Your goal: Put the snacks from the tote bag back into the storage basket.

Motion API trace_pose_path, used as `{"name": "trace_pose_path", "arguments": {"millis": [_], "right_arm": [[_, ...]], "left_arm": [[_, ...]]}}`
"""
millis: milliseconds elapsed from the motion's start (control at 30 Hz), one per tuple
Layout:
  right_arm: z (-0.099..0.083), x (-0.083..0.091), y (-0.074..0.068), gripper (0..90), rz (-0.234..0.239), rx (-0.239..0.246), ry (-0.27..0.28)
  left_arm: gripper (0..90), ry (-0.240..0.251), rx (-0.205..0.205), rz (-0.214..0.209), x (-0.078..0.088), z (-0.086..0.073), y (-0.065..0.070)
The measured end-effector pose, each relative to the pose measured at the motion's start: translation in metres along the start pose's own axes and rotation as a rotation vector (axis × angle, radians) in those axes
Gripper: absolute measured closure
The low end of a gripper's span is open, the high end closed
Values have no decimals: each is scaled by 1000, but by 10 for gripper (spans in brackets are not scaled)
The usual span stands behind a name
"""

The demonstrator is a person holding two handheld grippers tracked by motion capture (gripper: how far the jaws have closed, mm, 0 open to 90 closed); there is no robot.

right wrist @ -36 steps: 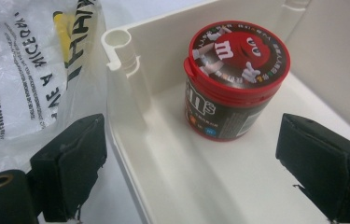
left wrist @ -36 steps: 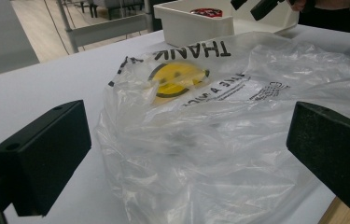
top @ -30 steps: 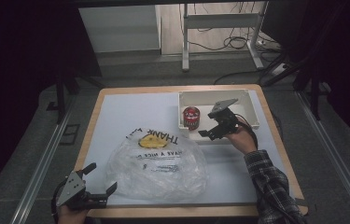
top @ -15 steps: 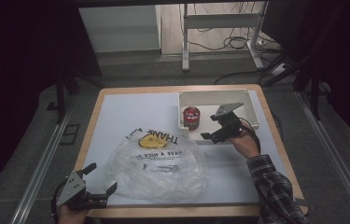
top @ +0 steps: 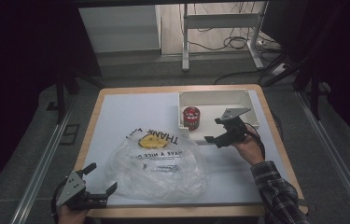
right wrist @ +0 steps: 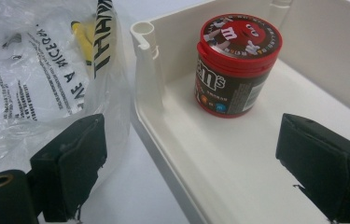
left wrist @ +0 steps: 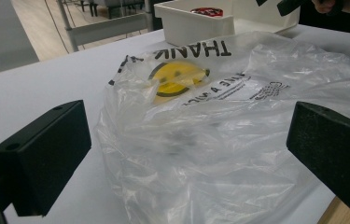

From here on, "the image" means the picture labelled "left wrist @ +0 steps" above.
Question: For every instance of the white plastic bin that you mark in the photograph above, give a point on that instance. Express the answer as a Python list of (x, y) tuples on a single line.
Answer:
[(194, 28)]

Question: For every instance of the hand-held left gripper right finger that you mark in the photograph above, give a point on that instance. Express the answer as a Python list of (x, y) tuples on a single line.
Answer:
[(334, 155)]

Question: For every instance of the red can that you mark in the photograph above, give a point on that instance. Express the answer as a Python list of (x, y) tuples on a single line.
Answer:
[(207, 12)]

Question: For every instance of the white metal desk frame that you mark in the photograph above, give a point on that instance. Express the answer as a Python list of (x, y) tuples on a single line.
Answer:
[(107, 28)]

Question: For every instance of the clear printed plastic bag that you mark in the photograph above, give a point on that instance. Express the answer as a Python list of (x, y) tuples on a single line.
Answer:
[(210, 155)]

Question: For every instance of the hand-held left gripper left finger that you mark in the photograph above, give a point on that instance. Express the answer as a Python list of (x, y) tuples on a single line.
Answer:
[(45, 158)]

